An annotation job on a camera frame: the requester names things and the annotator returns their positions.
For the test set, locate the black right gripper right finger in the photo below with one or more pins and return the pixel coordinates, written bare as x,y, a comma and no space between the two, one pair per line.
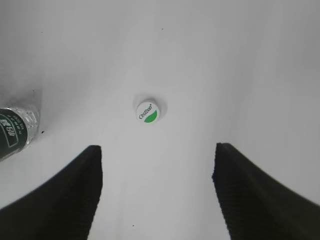
255,206

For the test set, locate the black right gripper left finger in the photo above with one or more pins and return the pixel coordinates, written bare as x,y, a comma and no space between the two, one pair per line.
62,208

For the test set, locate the clear Cestbon water bottle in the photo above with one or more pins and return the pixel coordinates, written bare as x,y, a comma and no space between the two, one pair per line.
19,126

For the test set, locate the white green bottle cap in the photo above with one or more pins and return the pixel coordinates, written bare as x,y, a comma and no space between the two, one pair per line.
148,112

